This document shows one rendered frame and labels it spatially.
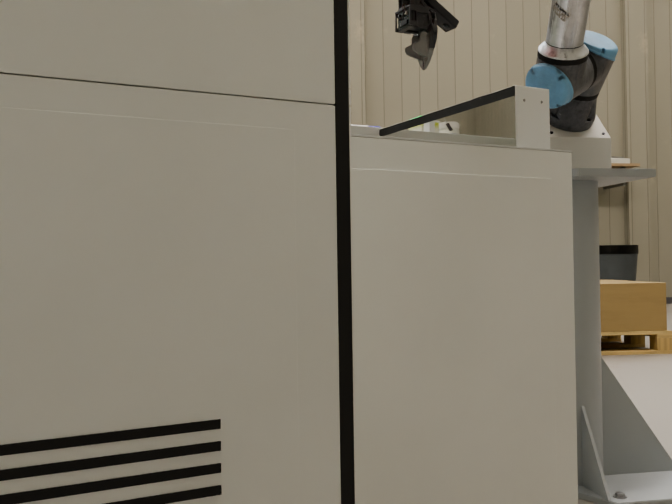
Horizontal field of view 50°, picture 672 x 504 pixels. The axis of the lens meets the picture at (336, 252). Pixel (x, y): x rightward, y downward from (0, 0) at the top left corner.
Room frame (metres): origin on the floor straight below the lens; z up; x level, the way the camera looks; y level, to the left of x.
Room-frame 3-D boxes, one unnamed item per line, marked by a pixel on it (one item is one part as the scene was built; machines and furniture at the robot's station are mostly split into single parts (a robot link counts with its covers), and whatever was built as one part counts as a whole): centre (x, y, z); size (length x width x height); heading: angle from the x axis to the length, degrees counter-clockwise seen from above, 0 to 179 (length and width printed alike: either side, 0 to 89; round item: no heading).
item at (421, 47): (1.86, -0.23, 1.14); 0.06 x 0.03 x 0.09; 117
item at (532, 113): (1.77, -0.29, 0.89); 0.55 x 0.09 x 0.14; 27
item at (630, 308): (4.81, -1.44, 0.22); 1.25 x 0.90 x 0.44; 100
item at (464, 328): (1.78, 0.00, 0.41); 0.96 x 0.64 x 0.82; 27
